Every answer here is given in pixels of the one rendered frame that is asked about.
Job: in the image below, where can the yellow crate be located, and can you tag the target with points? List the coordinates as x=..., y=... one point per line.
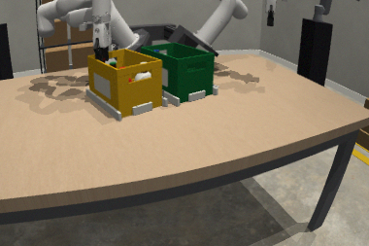
x=112, y=84

